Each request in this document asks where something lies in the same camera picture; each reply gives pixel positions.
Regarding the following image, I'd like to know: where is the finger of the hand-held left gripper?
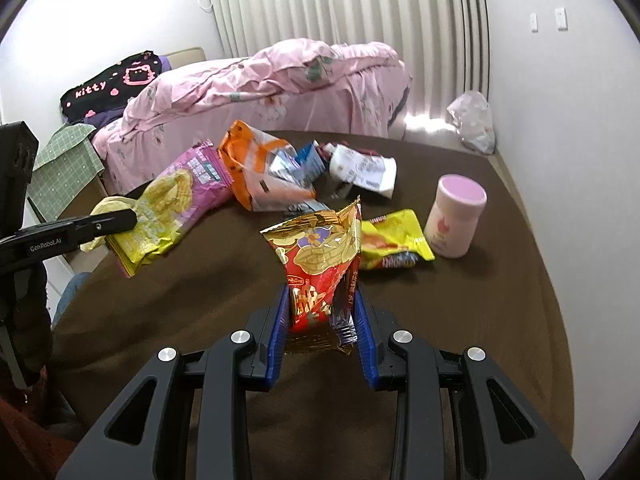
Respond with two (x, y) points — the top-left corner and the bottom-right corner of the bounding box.
(60, 210), (137, 247)

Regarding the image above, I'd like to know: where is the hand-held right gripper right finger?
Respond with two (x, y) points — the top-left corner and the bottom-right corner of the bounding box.
(352, 287), (586, 480)

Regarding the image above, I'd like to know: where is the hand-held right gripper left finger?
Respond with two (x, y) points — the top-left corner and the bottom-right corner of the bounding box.
(55, 284), (292, 480)

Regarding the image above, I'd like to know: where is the yellow plastic bag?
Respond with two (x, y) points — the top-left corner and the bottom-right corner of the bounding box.
(80, 195), (138, 253)

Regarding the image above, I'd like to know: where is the purple yellow snack packet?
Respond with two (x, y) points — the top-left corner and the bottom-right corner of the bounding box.
(107, 140), (235, 278)

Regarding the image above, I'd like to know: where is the gold red snack packet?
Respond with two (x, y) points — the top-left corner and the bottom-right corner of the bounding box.
(260, 197), (363, 356)

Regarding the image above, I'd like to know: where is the white snack packet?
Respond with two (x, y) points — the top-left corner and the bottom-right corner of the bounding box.
(329, 144), (398, 200)

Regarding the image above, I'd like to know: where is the wooden nightstand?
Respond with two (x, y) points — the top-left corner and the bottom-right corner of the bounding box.
(30, 172), (126, 291)

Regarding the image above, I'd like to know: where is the green checked cloth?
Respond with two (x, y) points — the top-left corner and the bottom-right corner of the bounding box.
(27, 122), (106, 223)

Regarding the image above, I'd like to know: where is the black Hello Kitty pillow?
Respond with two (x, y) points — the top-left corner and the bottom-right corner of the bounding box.
(60, 50), (163, 123)

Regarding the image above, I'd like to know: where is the yellow snack packet red label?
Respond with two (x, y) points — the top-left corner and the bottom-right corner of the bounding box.
(359, 208), (436, 271)

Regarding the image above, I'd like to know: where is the silver foil wrapper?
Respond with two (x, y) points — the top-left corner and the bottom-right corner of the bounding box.
(282, 199), (331, 218)

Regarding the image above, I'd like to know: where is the pink lidded bottle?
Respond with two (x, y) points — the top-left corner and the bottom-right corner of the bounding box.
(425, 174), (488, 259)

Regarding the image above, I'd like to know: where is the orange snack bag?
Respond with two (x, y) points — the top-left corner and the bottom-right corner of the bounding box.
(218, 120), (318, 212)

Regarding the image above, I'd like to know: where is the pink floral duvet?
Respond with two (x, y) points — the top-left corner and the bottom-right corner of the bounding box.
(122, 38), (406, 133)

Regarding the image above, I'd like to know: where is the blue white packet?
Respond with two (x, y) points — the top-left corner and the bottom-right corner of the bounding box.
(292, 141), (326, 181)

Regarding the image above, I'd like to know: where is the beige headboard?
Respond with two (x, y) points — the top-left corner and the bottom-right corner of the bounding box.
(162, 46), (208, 68)

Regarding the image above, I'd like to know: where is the pink floral bed sheet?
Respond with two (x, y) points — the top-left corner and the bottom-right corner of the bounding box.
(92, 60), (413, 196)

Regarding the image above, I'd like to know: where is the white plastic bag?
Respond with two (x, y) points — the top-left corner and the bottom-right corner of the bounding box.
(446, 91), (497, 155)

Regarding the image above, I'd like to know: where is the striped white curtain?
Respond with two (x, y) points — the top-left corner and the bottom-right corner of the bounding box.
(205, 0), (491, 133)

